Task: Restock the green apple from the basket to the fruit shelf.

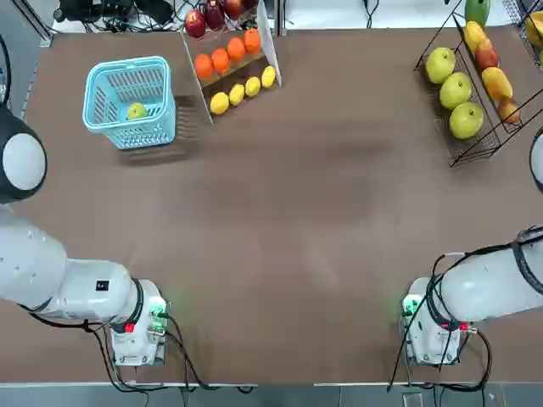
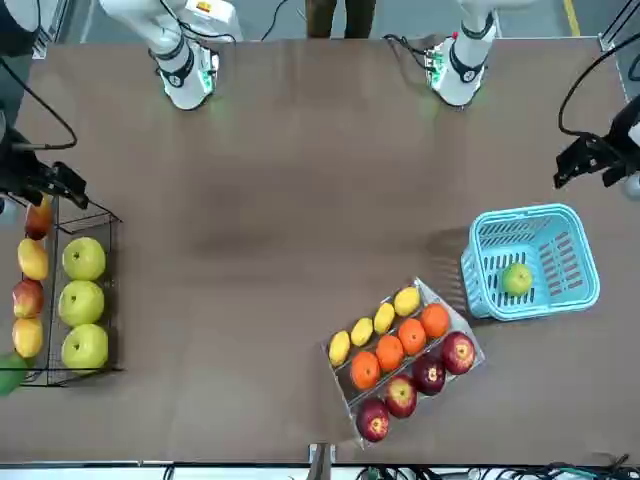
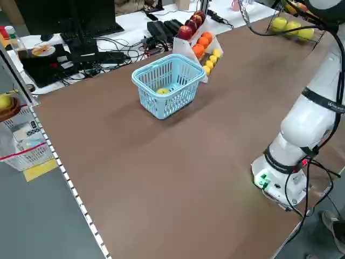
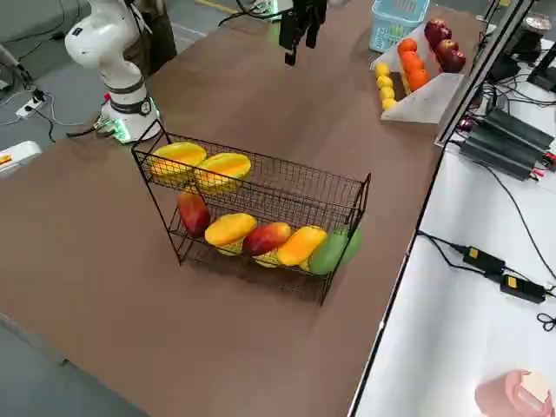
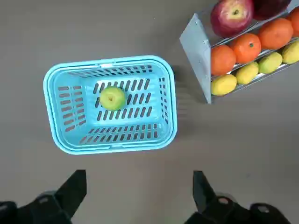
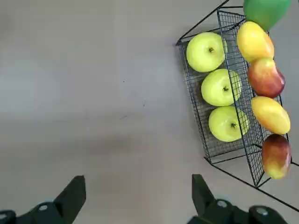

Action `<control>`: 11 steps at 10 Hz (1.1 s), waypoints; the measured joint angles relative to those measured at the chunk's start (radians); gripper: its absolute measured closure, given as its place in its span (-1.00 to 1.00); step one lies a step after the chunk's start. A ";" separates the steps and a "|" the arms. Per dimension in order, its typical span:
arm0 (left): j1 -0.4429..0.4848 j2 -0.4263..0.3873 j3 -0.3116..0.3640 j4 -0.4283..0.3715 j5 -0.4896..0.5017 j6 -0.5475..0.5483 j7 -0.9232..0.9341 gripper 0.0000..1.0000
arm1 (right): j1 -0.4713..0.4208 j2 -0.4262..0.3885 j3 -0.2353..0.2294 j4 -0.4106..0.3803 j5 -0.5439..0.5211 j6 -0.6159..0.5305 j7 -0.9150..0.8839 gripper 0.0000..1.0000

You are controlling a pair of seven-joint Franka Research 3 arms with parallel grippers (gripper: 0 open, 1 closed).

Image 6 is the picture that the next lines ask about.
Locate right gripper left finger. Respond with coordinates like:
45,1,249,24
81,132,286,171
0,175,86,224

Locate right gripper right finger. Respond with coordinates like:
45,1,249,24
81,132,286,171
186,174,290,224

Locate green apple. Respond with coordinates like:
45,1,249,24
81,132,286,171
208,106,250,142
186,32,228,73
200,69,243,107

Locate red mango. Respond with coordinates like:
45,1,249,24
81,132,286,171
247,57,286,99
261,133,292,180

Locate yellow mango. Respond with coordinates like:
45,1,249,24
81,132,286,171
236,21,275,63
251,96,292,135

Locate green mango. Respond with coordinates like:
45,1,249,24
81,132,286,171
242,0,292,31

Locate black wire fruit shelf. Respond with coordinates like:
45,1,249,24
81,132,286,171
175,0,299,213

